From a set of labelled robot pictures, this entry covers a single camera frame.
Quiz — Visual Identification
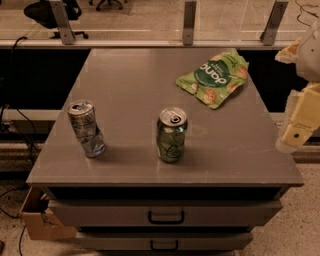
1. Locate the grey drawer cabinet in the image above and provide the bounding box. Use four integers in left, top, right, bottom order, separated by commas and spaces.
28, 48, 303, 256

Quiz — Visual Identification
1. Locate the grey drawer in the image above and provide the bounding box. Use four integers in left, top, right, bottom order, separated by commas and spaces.
49, 200, 282, 228
76, 232, 253, 252

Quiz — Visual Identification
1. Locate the black cable top right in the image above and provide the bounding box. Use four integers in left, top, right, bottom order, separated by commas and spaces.
294, 0, 320, 28

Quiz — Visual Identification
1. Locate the crushed silver soda can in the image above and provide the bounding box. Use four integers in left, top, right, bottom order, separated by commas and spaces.
67, 99, 106, 158

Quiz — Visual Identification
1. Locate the left metal bracket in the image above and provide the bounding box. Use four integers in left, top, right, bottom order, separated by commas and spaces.
49, 0, 75, 45

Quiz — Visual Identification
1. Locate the cardboard box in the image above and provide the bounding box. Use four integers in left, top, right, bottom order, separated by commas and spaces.
20, 188, 76, 241

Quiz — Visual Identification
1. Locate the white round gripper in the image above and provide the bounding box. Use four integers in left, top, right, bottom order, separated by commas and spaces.
275, 18, 320, 153

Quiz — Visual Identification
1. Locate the black office chair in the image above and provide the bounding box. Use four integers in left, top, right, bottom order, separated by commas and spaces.
24, 0, 89, 45

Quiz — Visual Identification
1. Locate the upper grey drawer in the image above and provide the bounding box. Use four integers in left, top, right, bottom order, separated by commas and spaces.
49, 200, 282, 228

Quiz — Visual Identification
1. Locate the black cable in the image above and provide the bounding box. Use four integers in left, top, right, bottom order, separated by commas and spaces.
294, 0, 320, 28
0, 35, 41, 256

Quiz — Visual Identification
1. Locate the middle metal bracket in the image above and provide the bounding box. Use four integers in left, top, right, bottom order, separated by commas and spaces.
182, 0, 197, 46

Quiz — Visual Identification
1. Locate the metal bracket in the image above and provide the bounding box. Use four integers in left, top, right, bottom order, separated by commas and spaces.
260, 0, 289, 46
49, 0, 75, 45
182, 0, 197, 46

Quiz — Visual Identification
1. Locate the lower grey drawer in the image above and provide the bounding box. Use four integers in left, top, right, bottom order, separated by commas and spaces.
76, 232, 253, 252

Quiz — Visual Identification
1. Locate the black cable left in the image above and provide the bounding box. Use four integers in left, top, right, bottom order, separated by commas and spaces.
0, 35, 41, 256

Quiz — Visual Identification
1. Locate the green rice chip bag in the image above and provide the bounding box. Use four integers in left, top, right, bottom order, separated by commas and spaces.
176, 50, 249, 109

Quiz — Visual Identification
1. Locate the right metal bracket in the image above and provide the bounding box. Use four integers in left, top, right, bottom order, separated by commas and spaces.
260, 0, 289, 46

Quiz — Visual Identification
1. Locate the green soda can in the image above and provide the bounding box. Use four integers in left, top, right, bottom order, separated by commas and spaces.
156, 107, 188, 163

